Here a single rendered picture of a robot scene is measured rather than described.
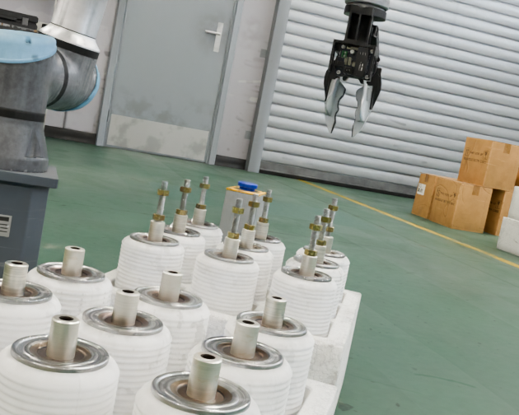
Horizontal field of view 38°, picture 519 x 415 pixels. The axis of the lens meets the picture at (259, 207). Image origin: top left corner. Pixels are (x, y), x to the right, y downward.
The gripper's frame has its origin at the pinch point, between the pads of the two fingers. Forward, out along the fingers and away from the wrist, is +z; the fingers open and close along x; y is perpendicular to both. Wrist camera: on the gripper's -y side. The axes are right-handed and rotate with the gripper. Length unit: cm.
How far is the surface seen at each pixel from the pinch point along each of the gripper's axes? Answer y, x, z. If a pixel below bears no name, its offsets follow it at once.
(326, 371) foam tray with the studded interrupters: 31.0, 8.7, 33.1
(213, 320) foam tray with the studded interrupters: 31.8, -8.1, 29.9
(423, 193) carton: -405, 8, 31
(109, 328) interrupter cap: 70, -7, 22
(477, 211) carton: -371, 44, 34
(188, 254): 16.2, -18.5, 24.9
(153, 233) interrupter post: 25.8, -21.3, 20.9
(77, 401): 81, -4, 24
